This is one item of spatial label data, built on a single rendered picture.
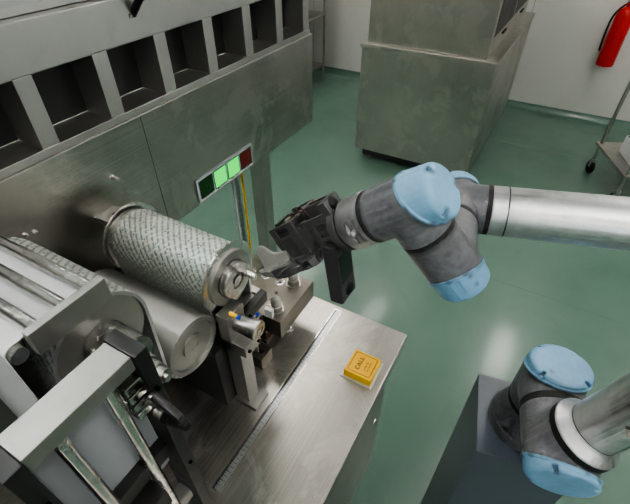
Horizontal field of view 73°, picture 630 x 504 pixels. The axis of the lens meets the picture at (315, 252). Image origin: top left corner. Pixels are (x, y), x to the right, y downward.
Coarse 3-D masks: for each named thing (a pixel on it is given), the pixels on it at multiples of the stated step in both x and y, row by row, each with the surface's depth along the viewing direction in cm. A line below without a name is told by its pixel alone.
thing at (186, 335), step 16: (96, 272) 84; (112, 272) 85; (128, 288) 81; (144, 288) 82; (160, 304) 78; (176, 304) 79; (160, 320) 75; (176, 320) 75; (192, 320) 75; (208, 320) 79; (160, 336) 74; (176, 336) 73; (192, 336) 77; (208, 336) 82; (176, 352) 74; (192, 352) 78; (208, 352) 83; (176, 368) 76; (192, 368) 80
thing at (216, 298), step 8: (112, 240) 85; (112, 248) 86; (224, 256) 77; (232, 256) 78; (240, 256) 81; (248, 256) 83; (224, 264) 77; (248, 264) 84; (216, 272) 75; (216, 280) 76; (216, 288) 77; (216, 296) 78; (216, 304) 79; (224, 304) 81
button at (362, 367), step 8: (360, 352) 107; (352, 360) 105; (360, 360) 105; (368, 360) 105; (376, 360) 105; (344, 368) 104; (352, 368) 103; (360, 368) 103; (368, 368) 103; (376, 368) 103; (352, 376) 103; (360, 376) 102; (368, 376) 102; (368, 384) 102
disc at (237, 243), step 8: (232, 240) 78; (240, 240) 80; (224, 248) 76; (232, 248) 78; (240, 248) 81; (248, 248) 84; (216, 256) 75; (216, 264) 76; (208, 272) 74; (208, 280) 75; (208, 288) 76; (208, 296) 77; (208, 304) 78; (216, 312) 81
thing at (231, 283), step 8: (232, 264) 78; (240, 264) 79; (224, 272) 77; (232, 272) 77; (240, 272) 81; (224, 280) 77; (232, 280) 78; (240, 280) 81; (224, 288) 77; (232, 288) 79; (240, 288) 82; (224, 296) 80; (232, 296) 80
